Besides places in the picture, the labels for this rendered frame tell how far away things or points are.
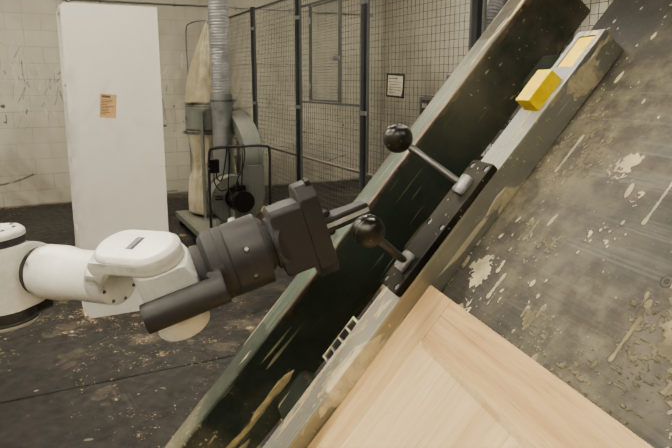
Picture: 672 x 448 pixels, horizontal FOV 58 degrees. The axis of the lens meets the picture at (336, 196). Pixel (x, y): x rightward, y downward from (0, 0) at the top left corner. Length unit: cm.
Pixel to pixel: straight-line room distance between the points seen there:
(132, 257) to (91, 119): 351
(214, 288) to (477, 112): 54
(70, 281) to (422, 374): 44
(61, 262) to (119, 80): 342
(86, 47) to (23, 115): 447
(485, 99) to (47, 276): 70
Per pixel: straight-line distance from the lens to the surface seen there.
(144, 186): 428
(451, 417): 62
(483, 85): 102
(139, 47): 423
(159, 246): 71
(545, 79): 80
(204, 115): 632
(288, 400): 100
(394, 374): 72
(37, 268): 85
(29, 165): 864
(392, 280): 76
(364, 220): 66
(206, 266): 70
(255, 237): 70
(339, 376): 76
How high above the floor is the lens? 157
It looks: 11 degrees down
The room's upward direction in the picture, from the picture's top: straight up
